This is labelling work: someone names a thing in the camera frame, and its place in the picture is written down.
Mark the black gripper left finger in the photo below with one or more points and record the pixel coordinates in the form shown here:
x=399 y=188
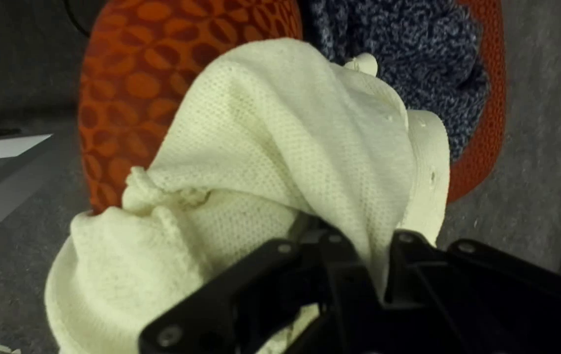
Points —
x=280 y=276

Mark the cream knitted cloth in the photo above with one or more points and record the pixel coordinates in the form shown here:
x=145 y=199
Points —
x=280 y=131

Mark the navy speckled cloth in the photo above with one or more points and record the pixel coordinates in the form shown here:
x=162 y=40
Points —
x=410 y=52

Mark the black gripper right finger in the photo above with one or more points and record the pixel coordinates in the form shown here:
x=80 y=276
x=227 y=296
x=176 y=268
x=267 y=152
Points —
x=489 y=302

